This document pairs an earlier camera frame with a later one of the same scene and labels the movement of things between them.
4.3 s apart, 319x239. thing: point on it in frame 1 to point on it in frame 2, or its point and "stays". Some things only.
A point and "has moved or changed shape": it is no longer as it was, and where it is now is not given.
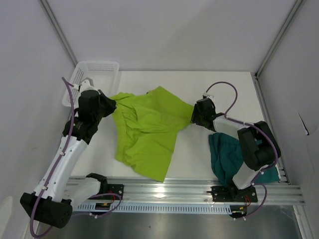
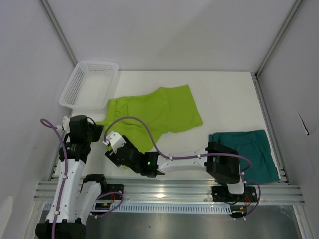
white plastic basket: [104, 74] stays
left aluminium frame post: [59, 31] stays
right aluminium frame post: [278, 36] stays
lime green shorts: [145, 127] has moved or changed shape
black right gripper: [195, 118] to [111, 155]
